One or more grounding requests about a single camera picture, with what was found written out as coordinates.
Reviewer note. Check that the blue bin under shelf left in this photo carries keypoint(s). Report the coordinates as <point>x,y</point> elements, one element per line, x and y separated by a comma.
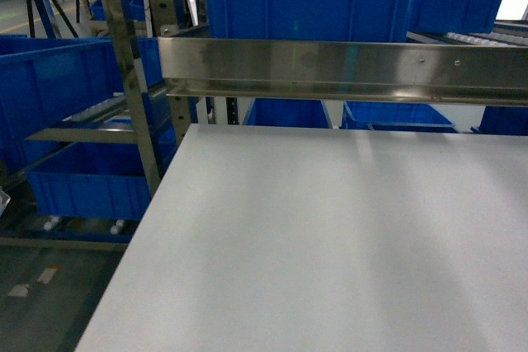
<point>287,113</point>

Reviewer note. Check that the blue bin under shelf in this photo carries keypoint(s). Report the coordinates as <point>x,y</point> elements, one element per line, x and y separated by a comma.
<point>403,117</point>
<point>287,113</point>

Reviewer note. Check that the blue bin under shelf right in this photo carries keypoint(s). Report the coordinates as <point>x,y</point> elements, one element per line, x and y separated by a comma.
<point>403,117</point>

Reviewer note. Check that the blue bin far left shelf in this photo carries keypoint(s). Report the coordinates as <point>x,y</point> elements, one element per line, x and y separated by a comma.
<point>44,81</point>

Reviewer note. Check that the blue bin holding red button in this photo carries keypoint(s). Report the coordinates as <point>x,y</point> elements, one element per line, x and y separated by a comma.
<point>92,180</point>

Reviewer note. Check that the steel vertical rack post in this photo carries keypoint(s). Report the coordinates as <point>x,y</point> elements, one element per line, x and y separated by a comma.
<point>126,46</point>

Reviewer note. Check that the steel roller shelf frame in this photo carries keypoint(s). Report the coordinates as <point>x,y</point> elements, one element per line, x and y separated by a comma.
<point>348,71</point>

